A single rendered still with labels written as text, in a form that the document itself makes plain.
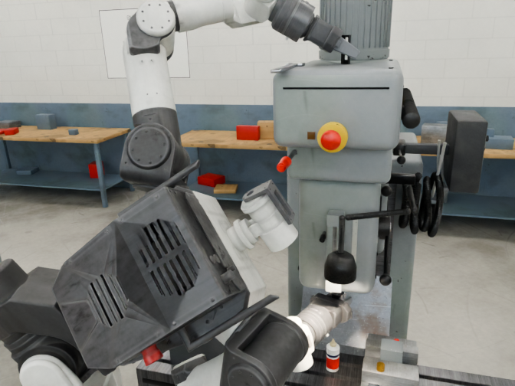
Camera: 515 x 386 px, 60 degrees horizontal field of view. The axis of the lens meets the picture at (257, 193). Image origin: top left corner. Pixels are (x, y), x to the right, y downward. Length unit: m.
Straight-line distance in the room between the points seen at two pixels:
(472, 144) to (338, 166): 0.47
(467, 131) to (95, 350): 1.07
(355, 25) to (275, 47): 4.22
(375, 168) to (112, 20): 5.53
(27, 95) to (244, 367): 6.73
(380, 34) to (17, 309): 1.07
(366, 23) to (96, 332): 0.98
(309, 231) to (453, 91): 4.38
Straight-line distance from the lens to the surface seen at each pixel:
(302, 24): 1.07
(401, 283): 1.72
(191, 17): 1.03
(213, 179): 5.54
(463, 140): 1.37
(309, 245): 1.16
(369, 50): 1.29
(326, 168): 1.04
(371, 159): 1.03
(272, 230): 0.84
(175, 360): 1.55
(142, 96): 0.93
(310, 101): 0.92
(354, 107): 0.91
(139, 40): 0.97
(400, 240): 1.64
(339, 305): 1.27
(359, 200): 1.10
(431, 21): 5.34
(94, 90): 6.58
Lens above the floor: 1.95
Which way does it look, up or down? 19 degrees down
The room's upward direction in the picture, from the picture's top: 2 degrees counter-clockwise
